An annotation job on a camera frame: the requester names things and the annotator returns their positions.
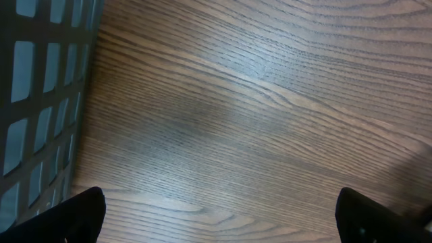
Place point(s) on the grey plastic mesh basket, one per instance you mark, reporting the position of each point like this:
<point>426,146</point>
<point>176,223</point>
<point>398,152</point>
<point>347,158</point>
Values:
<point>47,49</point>

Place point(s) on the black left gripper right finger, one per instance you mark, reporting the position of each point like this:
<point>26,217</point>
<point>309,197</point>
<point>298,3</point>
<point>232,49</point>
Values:
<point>360,219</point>

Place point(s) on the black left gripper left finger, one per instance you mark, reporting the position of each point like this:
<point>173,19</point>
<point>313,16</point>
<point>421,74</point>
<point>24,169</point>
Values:
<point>78,219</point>

